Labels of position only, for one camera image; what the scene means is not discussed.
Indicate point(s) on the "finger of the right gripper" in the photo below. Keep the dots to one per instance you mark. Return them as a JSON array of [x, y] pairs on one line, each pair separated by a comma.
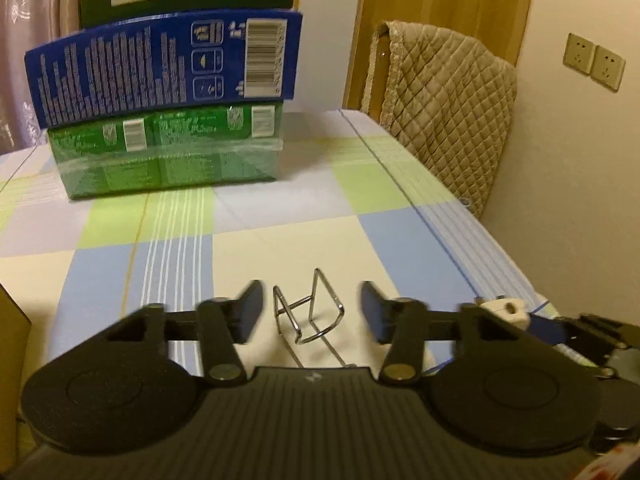
[[547, 330]]

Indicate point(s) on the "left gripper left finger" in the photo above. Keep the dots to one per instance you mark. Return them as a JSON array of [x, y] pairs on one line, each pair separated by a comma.
[[221, 324]]

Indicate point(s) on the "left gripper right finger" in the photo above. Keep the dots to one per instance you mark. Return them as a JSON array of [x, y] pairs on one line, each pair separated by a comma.
[[403, 325]]

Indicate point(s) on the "white rounded plastic device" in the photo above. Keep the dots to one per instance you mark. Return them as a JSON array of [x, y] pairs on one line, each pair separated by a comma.
[[511, 310]]

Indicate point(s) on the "metal wire holder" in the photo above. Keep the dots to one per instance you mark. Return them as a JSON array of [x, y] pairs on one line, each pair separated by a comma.
[[296, 321]]

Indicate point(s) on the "checkered tablecloth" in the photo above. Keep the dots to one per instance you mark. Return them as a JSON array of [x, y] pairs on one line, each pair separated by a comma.
[[348, 201]]

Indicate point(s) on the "green carton pack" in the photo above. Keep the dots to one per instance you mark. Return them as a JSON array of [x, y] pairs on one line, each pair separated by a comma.
[[169, 149]]

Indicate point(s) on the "brown cardboard box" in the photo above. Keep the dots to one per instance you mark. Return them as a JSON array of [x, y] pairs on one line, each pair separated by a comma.
[[14, 330]]

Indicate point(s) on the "quilted beige chair cover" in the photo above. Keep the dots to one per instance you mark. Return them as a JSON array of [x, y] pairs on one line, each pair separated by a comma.
[[447, 99]]

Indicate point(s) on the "blue carton box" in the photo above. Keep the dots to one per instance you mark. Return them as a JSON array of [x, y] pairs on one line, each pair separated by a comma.
[[162, 61]]

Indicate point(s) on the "wall socket right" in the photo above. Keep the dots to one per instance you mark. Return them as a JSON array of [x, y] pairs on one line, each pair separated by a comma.
[[607, 68]]

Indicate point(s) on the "wall socket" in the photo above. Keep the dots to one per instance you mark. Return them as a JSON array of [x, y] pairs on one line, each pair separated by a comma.
[[579, 53], [607, 68]]

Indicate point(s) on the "wall socket left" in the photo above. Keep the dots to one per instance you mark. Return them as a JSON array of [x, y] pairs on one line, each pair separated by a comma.
[[579, 53]]

